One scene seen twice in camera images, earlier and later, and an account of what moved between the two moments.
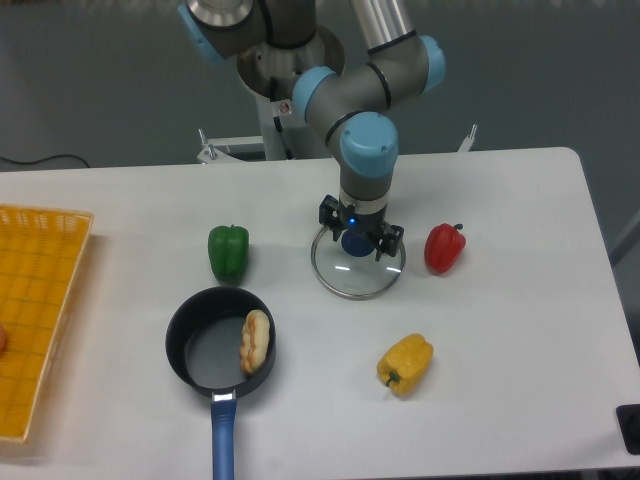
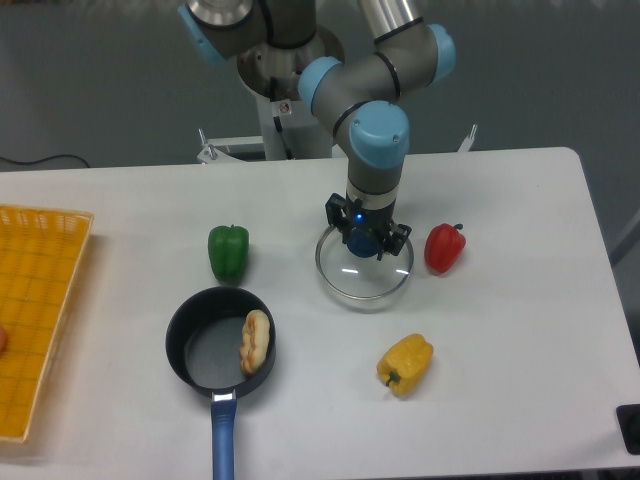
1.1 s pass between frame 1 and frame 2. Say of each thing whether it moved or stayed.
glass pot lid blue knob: moved
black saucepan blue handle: stayed
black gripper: stayed
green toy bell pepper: stayed
